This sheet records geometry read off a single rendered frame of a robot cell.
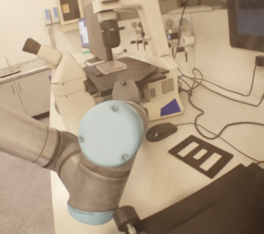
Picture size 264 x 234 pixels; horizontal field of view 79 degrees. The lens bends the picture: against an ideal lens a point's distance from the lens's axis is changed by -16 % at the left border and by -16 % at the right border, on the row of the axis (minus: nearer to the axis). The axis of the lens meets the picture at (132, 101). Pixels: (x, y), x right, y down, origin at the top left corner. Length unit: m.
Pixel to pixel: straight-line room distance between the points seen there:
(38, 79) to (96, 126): 2.52
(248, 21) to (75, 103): 0.52
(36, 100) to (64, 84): 2.26
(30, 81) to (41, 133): 2.41
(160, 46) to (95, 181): 0.58
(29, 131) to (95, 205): 0.17
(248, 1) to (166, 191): 0.40
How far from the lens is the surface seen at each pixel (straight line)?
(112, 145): 0.26
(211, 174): 0.50
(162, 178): 0.49
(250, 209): 0.33
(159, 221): 0.33
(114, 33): 0.67
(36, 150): 0.37
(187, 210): 0.34
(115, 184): 0.30
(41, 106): 2.87
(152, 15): 0.73
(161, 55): 0.75
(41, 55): 0.63
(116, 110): 0.26
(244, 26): 0.26
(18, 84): 2.78
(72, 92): 0.60
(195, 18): 1.11
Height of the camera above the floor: 1.12
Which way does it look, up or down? 24 degrees down
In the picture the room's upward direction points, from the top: 10 degrees counter-clockwise
